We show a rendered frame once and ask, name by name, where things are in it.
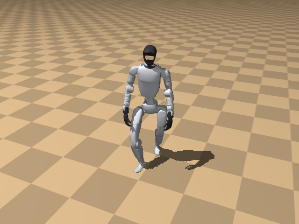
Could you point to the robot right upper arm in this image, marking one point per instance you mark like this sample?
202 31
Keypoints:
131 78

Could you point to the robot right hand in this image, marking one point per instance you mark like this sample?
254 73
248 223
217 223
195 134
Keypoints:
126 120

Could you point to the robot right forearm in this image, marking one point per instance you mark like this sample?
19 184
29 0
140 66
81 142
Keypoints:
127 97

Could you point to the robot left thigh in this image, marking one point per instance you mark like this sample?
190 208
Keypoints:
161 120

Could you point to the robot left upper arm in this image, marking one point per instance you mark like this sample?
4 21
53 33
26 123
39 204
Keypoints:
165 73

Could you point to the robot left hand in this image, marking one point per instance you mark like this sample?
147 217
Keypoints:
169 122

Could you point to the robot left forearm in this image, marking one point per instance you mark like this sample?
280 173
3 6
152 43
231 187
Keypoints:
170 106

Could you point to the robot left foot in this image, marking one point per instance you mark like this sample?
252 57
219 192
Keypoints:
157 150

